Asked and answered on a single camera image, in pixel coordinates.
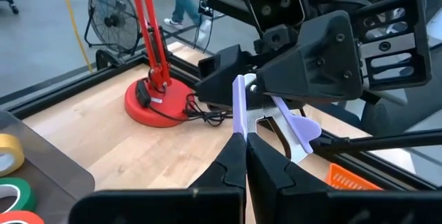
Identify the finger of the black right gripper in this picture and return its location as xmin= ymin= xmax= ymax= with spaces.
xmin=256 ymin=9 xmax=364 ymax=101
xmin=194 ymin=43 xmax=264 ymax=110

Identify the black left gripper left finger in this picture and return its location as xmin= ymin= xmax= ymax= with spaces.
xmin=68 ymin=132 xmax=248 ymax=224

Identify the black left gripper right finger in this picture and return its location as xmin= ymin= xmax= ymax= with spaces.
xmin=245 ymin=131 xmax=442 ymax=224

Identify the green tape roll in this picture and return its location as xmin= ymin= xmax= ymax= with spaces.
xmin=0 ymin=176 xmax=39 ymax=215

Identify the orange tape roll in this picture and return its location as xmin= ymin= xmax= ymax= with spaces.
xmin=0 ymin=210 xmax=46 ymax=224

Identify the yellow tape roll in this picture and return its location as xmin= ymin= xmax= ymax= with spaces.
xmin=0 ymin=133 xmax=26 ymax=178

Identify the red desk lamp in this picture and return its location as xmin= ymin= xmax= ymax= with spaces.
xmin=123 ymin=0 xmax=197 ymax=129

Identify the orange mesh basket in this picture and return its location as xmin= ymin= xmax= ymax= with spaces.
xmin=323 ymin=162 xmax=385 ymax=192

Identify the black floor fan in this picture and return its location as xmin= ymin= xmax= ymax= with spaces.
xmin=84 ymin=0 xmax=143 ymax=58

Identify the grey translucent plastic bin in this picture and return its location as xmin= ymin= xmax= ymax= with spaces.
xmin=0 ymin=109 xmax=97 ymax=224

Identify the black lamp power cord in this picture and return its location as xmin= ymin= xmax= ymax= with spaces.
xmin=146 ymin=91 xmax=235 ymax=128

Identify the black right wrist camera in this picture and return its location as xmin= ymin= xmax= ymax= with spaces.
xmin=243 ymin=0 xmax=307 ymax=34

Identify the yellow hanging power cable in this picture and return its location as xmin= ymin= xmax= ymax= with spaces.
xmin=58 ymin=0 xmax=95 ymax=74

